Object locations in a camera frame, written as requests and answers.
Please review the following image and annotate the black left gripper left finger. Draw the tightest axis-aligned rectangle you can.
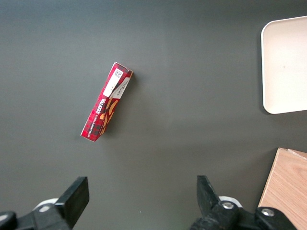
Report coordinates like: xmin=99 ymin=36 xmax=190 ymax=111
xmin=0 ymin=176 xmax=90 ymax=230

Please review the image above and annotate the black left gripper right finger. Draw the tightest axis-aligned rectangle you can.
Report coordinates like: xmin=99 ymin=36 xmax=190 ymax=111
xmin=189 ymin=175 xmax=298 ymax=230

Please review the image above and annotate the red shortbread cookie box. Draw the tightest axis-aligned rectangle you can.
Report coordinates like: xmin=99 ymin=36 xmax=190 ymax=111
xmin=80 ymin=61 xmax=134 ymax=143

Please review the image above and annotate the white rectangular plastic tray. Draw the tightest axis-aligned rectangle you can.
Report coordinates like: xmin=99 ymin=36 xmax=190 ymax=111
xmin=260 ymin=15 xmax=307 ymax=115

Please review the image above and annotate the wooden two-drawer cabinet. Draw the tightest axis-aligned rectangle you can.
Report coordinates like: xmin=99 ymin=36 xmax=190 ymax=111
xmin=258 ymin=147 xmax=307 ymax=230

